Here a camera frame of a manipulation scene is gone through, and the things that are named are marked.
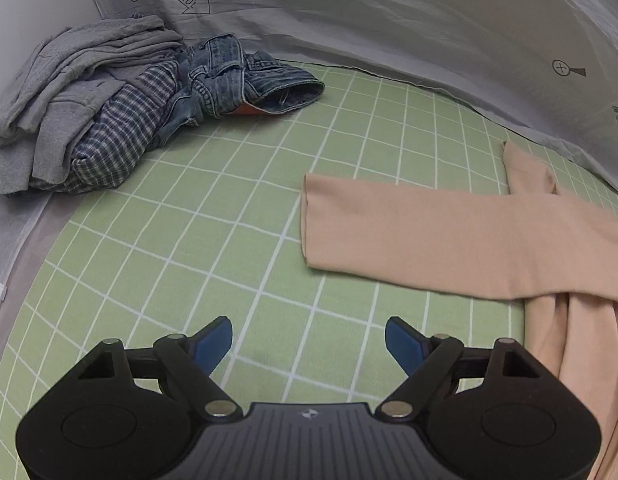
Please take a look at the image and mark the beige long-sleeve garment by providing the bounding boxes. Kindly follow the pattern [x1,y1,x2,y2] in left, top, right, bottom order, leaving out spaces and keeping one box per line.
[300,142,618,479]

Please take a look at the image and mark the light blue carrot-print sheet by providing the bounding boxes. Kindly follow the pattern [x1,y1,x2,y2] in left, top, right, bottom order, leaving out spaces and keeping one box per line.
[94,0,618,191]

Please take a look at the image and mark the blue checkered shirt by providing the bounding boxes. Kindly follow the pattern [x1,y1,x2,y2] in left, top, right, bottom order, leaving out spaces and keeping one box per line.
[29,60,179,194]

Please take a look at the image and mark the blue denim jeans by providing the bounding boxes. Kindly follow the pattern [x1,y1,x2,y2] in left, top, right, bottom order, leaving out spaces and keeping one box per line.
[150,34,324,148]

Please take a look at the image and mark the grey crumpled garment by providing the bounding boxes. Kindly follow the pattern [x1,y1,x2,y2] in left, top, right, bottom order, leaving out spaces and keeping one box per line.
[0,15,182,195]

